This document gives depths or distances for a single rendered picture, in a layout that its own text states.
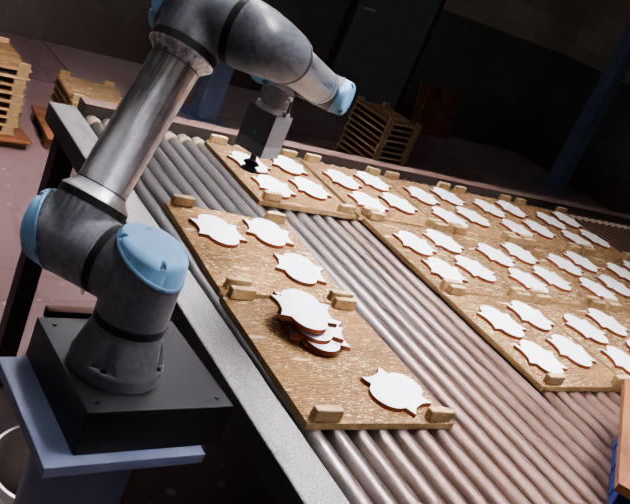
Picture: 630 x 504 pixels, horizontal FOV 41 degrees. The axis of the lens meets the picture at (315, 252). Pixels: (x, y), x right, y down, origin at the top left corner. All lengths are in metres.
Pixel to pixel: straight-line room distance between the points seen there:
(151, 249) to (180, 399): 0.26
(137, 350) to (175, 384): 0.12
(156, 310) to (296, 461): 0.34
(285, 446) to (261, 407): 0.10
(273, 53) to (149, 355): 0.51
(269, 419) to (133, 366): 0.28
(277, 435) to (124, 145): 0.54
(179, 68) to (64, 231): 0.31
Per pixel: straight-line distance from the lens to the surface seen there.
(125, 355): 1.32
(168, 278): 1.26
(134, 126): 1.35
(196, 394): 1.40
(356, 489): 1.41
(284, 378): 1.56
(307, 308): 1.72
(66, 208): 1.33
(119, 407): 1.31
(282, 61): 1.38
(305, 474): 1.39
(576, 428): 1.99
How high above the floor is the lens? 1.71
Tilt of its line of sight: 21 degrees down
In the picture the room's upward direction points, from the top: 23 degrees clockwise
